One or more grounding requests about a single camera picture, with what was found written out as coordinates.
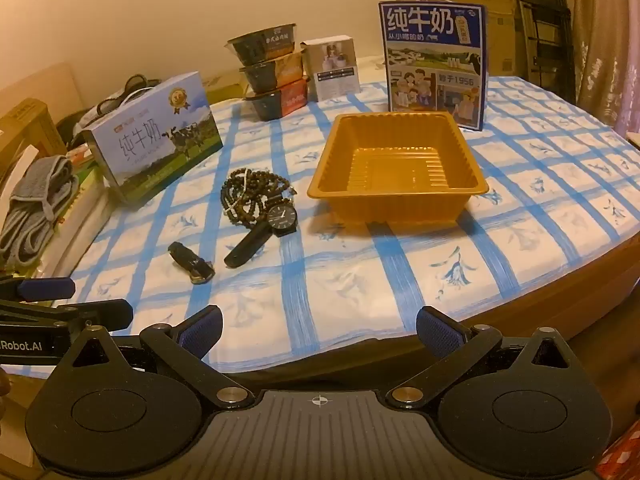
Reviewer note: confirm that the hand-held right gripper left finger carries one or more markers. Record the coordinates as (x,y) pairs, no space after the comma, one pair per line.
(202,330)

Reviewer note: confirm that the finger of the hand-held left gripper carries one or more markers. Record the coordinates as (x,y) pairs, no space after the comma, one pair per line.
(47,289)
(75,312)

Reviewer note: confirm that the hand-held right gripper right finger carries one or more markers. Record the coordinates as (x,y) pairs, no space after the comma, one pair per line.
(440,332)

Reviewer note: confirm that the black wrist watch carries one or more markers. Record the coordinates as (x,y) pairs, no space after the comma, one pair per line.
(281,217)

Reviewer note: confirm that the yellow plastic tray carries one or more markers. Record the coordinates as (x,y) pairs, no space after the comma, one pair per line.
(395,180)

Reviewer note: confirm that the grey cloth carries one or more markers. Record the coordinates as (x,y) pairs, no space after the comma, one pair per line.
(35,200)

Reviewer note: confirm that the stack of books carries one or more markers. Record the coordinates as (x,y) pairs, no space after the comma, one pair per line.
(85,200)

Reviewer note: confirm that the brown wooden table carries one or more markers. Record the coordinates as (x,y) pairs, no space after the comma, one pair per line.
(575,287)

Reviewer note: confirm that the tan cardboard box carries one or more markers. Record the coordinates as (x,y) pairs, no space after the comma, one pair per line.
(25,127)

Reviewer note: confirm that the light blue milk box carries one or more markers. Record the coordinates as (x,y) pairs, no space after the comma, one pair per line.
(150,140)

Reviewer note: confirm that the red checked cloth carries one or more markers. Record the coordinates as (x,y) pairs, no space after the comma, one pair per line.
(622,457)

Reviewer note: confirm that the red label instant noodle bowl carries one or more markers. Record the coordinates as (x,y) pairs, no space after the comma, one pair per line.
(280,100)

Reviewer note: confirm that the yellow label instant noodle bowl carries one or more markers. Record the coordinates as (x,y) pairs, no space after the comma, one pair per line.
(272,72)

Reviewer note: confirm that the dark blue milk carton box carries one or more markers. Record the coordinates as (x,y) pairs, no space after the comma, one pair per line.
(432,60)

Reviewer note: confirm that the small white photo box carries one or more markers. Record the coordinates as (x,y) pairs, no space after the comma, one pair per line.
(332,70)

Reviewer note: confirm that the black folding ladder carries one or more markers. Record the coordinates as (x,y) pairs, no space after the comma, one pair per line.
(545,20)

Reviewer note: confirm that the pink patterned curtain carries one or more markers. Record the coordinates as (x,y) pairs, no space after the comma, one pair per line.
(605,35)

